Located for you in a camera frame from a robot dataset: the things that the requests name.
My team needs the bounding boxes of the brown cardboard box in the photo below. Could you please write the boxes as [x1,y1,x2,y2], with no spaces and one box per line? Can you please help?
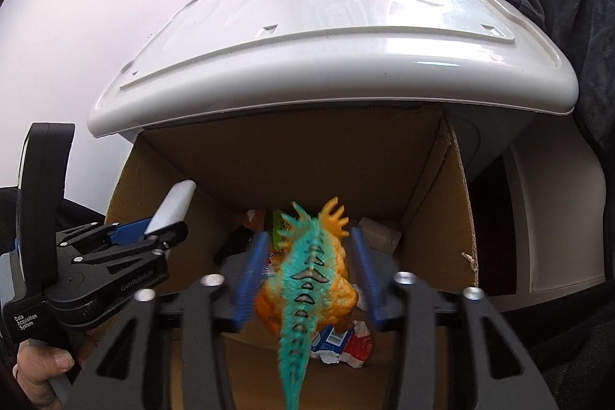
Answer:
[103,103,482,410]

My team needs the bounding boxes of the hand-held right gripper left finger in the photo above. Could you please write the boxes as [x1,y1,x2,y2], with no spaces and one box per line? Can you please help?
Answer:
[72,231,271,410]

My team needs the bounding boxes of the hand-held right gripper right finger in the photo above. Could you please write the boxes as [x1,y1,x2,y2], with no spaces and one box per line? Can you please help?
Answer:
[348,225,560,410]

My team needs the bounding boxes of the person's left hand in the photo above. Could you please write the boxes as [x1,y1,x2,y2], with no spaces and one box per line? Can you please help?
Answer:
[14,338,78,410]

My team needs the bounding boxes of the orange and teal dinosaur toy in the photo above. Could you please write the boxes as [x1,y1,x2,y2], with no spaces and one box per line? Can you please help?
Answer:
[257,196,362,410]

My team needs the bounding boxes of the white plastic bin lid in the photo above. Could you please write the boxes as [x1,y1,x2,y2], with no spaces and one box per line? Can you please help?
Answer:
[87,0,580,181]

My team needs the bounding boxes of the green snack bag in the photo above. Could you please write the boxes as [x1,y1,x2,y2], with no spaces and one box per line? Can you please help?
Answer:
[271,209,294,255]

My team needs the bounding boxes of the white foam roll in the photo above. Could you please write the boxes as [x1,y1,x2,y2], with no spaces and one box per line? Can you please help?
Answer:
[144,180,197,234]

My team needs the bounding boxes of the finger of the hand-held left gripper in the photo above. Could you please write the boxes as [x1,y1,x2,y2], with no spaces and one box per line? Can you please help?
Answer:
[55,220,189,258]
[45,247,172,334]

